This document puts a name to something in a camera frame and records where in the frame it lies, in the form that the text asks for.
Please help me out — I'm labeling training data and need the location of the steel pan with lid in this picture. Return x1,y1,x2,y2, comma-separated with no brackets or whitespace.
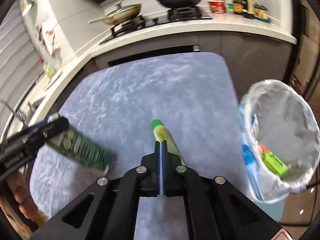
88,1,143,26

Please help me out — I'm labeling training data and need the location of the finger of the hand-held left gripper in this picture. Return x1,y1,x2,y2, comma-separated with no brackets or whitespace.
24,121,52,136
42,117,69,139

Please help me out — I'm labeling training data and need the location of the green packet on counter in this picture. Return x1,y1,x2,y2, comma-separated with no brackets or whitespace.
42,61,57,78

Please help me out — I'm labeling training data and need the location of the bright green cardboard box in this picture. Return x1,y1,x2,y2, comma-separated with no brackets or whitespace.
260,147,288,177

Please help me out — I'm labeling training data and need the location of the dark soy sauce bottle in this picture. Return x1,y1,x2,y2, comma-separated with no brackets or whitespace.
241,0,254,19

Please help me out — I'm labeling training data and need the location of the black gas stove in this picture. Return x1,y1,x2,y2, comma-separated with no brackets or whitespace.
99,5,213,45

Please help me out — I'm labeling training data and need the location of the metal faucet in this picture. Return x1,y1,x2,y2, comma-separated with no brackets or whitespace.
0,100,27,127

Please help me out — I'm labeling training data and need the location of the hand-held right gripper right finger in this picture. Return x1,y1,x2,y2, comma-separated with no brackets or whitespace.
161,142,283,240

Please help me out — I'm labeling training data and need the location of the teal container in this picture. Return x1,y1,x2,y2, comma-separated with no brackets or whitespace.
253,4,271,22

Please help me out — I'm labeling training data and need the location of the hanging white cloth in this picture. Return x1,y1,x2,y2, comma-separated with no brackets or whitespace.
37,20,62,57

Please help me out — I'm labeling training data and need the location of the bin with clear plastic liner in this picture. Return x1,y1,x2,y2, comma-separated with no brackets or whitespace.
239,79,316,203

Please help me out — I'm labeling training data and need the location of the grey blue table cloth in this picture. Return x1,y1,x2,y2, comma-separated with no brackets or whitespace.
29,52,285,240

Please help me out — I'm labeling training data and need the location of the person's left hand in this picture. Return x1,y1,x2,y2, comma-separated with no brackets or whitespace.
7,171,47,228

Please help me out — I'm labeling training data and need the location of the red instant noodle cup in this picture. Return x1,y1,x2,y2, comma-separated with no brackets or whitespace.
208,1,227,14

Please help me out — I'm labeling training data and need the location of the long white green box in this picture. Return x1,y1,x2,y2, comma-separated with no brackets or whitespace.
45,114,112,177

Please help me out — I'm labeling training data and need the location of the white kitchen counter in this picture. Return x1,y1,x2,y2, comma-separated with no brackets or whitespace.
0,12,298,133

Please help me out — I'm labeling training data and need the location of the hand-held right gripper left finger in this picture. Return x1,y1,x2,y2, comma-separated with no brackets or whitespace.
31,141,161,240

